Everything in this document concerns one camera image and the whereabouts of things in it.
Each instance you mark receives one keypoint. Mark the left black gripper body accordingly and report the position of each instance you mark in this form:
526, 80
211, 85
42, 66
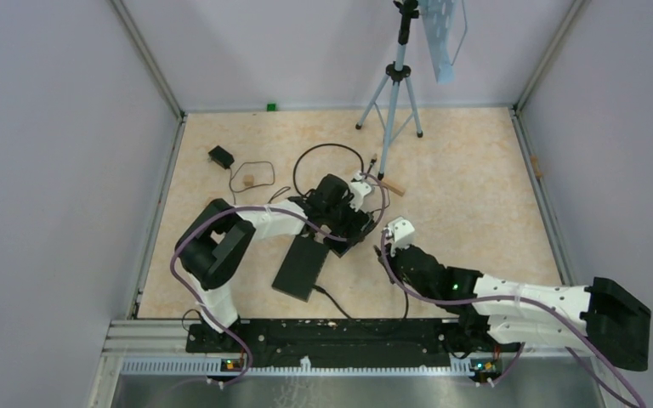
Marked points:
337, 214

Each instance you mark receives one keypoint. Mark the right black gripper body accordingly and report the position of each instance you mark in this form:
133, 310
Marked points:
429, 292

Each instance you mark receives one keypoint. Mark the black network switch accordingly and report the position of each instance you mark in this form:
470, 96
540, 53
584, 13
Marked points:
353, 227
300, 268

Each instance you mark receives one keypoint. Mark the black power adapter with cord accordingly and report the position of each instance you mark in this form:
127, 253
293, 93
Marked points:
226, 160

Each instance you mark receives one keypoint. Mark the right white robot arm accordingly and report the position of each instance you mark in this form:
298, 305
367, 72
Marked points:
602, 316

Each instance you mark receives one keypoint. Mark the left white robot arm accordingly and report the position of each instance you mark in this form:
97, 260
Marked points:
210, 251

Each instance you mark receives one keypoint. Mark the long wooden block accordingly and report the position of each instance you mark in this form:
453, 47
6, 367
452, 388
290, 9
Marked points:
394, 187

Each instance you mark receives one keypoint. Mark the wooden cube near adapter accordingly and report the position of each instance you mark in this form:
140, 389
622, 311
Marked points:
248, 180

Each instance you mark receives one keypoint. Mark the perforated white panel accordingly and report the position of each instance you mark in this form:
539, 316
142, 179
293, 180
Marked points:
445, 24

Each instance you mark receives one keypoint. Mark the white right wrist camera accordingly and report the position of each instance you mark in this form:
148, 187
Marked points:
400, 234

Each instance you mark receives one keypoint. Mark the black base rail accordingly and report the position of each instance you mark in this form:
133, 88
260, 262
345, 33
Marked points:
343, 343

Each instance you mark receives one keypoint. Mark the wooden block on frame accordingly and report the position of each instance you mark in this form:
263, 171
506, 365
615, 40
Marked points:
536, 167

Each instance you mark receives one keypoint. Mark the silver camera tripod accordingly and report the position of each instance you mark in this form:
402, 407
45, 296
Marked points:
396, 74

